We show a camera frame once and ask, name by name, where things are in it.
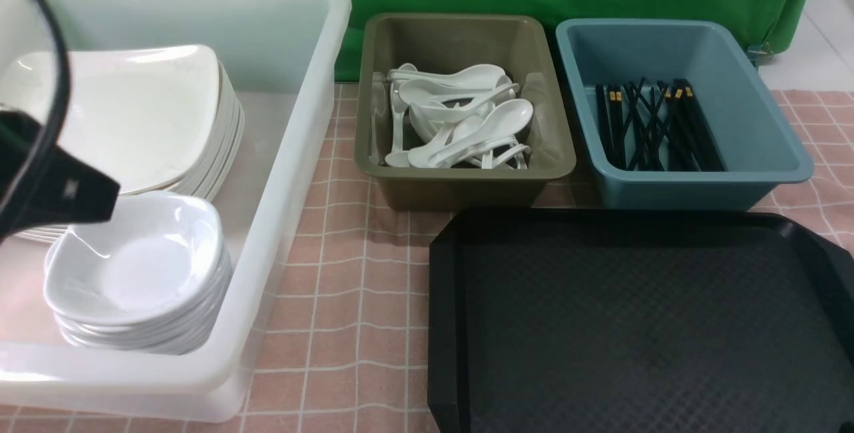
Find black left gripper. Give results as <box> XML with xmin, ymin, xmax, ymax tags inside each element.
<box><xmin>1</xmin><ymin>109</ymin><xmax>119</xmax><ymax>240</ymax></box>

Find stack of white square plates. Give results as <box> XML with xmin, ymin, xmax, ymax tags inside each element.
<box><xmin>13</xmin><ymin>63</ymin><xmax>245</xmax><ymax>244</ymax></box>

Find top stacked white bowl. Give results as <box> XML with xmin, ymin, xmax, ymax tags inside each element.
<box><xmin>43</xmin><ymin>192</ymin><xmax>232</xmax><ymax>327</ymax></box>

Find stack of white bowls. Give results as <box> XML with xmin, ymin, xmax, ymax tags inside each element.
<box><xmin>53</xmin><ymin>248</ymin><xmax>233</xmax><ymax>355</ymax></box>

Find white plastic storage bin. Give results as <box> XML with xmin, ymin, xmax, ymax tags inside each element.
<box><xmin>2</xmin><ymin>0</ymin><xmax>351</xmax><ymax>423</ymax></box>

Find pile of white soup spoons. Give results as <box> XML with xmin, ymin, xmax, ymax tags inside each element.
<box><xmin>367</xmin><ymin>63</ymin><xmax>522</xmax><ymax>168</ymax></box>

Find olive plastic spoon bin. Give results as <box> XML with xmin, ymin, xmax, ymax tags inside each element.
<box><xmin>354</xmin><ymin>13</ymin><xmax>576</xmax><ymax>211</ymax></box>

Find black serving tray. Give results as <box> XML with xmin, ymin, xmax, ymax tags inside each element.
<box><xmin>427</xmin><ymin>208</ymin><xmax>853</xmax><ymax>432</ymax></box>

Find pile of black chopsticks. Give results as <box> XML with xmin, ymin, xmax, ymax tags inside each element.
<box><xmin>586</xmin><ymin>78</ymin><xmax>727</xmax><ymax>172</ymax></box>

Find blue plastic chopstick bin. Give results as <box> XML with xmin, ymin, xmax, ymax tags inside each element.
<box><xmin>556</xmin><ymin>19</ymin><xmax>814</xmax><ymax>211</ymax></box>

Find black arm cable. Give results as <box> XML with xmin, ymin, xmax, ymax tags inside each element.
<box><xmin>0</xmin><ymin>0</ymin><xmax>71</xmax><ymax>220</ymax></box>

